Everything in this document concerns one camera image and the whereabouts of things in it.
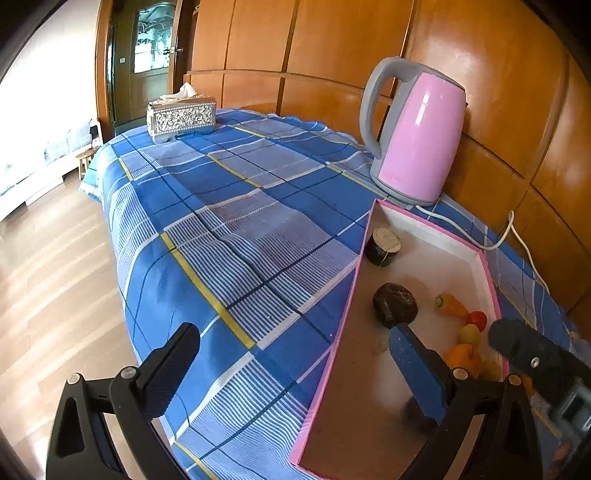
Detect wooden panel headboard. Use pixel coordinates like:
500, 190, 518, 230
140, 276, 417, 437
185, 0, 591, 324

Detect dark brown lumpy fruit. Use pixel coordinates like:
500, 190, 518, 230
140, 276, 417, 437
372, 283, 419, 329

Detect pink electric kettle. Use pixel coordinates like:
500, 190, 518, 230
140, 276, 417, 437
359, 56, 467, 207

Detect white low furniture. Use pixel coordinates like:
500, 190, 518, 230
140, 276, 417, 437
0, 115, 100, 222

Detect small orange toy carrot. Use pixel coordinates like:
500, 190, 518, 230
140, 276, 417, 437
434, 292, 469, 318

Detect white power cable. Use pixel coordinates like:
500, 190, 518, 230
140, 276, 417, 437
413, 203, 552, 294

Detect ornate silver tissue box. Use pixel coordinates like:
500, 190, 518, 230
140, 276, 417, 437
146, 96, 218, 145

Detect blue plaid bed sheet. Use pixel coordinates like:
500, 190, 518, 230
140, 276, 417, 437
78, 108, 578, 480

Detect small wooden stool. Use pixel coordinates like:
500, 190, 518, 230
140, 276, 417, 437
76, 150, 100, 180

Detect dark wooden glass door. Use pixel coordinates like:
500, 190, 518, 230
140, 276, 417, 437
108, 0, 181, 134

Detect white tissue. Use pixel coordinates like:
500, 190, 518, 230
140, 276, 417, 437
159, 83, 199, 101

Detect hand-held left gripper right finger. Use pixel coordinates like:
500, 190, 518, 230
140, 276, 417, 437
388, 323, 543, 480

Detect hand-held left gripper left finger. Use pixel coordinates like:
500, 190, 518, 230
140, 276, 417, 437
45, 322, 201, 480

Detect orange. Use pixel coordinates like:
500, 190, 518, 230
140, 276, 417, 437
444, 344, 483, 377
478, 359, 504, 381

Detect pink shallow box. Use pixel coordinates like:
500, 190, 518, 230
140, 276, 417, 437
290, 198, 511, 480

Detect dark sushi roll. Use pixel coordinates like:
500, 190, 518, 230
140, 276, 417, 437
366, 227, 402, 267

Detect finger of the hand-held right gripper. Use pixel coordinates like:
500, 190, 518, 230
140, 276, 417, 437
488, 318, 591, 416

